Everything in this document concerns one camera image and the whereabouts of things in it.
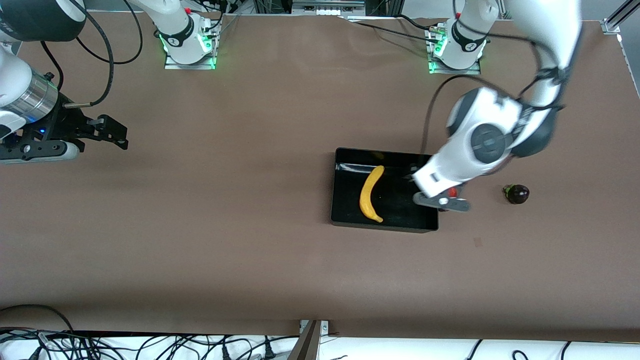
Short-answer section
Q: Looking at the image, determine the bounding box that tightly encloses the black plastic tray box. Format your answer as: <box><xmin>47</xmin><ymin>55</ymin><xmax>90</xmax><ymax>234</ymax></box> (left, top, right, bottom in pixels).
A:
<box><xmin>330</xmin><ymin>147</ymin><xmax>440</xmax><ymax>234</ymax></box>

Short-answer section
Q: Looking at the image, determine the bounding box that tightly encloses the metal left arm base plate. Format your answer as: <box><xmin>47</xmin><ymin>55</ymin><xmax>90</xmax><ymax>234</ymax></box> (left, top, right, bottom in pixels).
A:
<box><xmin>428</xmin><ymin>24</ymin><xmax>482</xmax><ymax>75</ymax></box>

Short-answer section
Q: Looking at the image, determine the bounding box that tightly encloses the aluminium equipment frame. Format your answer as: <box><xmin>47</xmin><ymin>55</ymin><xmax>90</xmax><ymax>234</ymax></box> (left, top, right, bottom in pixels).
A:
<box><xmin>252</xmin><ymin>0</ymin><xmax>403</xmax><ymax>20</ymax></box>

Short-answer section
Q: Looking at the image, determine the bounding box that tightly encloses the black cable with white label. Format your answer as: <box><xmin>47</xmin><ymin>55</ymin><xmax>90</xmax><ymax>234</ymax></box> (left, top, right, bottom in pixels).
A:
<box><xmin>0</xmin><ymin>327</ymin><xmax>76</xmax><ymax>353</ymax></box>

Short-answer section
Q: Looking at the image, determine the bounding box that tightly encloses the short black arm cable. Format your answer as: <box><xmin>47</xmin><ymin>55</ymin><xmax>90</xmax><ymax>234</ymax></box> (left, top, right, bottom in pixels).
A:
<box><xmin>39</xmin><ymin>41</ymin><xmax>64</xmax><ymax>92</ymax></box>

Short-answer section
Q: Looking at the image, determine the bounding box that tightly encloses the yellow banana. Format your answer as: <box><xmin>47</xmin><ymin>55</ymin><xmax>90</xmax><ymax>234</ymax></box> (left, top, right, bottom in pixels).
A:
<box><xmin>359</xmin><ymin>165</ymin><xmax>385</xmax><ymax>224</ymax></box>

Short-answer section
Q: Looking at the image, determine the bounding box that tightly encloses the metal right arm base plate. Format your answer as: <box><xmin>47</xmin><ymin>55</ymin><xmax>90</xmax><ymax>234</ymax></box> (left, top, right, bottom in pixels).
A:
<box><xmin>164</xmin><ymin>14</ymin><xmax>218</xmax><ymax>70</ymax></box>

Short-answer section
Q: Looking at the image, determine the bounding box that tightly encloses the aluminium profile rail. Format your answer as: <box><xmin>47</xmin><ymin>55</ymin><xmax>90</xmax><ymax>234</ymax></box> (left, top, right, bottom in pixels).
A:
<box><xmin>601</xmin><ymin>0</ymin><xmax>640</xmax><ymax>36</ymax></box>

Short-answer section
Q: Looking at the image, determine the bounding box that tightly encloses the thin black looping cable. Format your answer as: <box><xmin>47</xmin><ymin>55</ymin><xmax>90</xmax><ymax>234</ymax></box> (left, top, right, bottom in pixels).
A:
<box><xmin>75</xmin><ymin>0</ymin><xmax>144</xmax><ymax>65</ymax></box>

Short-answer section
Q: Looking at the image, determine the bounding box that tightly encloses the dark grey post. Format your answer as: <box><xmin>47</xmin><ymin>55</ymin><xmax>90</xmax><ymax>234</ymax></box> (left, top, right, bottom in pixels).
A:
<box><xmin>286</xmin><ymin>320</ymin><xmax>322</xmax><ymax>360</ymax></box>

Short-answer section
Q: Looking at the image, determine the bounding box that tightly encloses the small metal bracket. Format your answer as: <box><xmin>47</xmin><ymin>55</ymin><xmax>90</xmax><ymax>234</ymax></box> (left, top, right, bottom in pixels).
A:
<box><xmin>299</xmin><ymin>320</ymin><xmax>330</xmax><ymax>335</ymax></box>

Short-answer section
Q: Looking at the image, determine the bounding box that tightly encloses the dark purple mangosteen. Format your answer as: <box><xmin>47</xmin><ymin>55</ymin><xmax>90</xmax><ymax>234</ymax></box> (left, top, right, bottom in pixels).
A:
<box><xmin>503</xmin><ymin>184</ymin><xmax>530</xmax><ymax>205</ymax></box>

